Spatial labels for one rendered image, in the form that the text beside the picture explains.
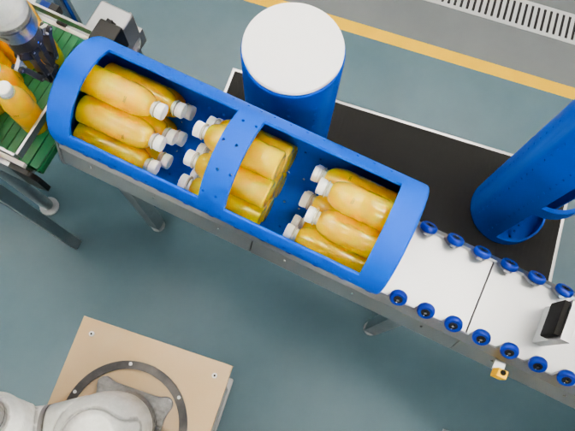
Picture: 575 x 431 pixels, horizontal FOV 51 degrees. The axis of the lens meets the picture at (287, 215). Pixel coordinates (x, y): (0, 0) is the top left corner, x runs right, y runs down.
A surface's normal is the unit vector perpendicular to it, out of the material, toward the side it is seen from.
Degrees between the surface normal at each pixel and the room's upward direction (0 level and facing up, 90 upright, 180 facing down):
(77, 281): 0
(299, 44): 0
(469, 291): 0
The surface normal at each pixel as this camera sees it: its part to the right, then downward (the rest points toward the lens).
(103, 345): 0.04, -0.25
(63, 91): -0.16, 0.14
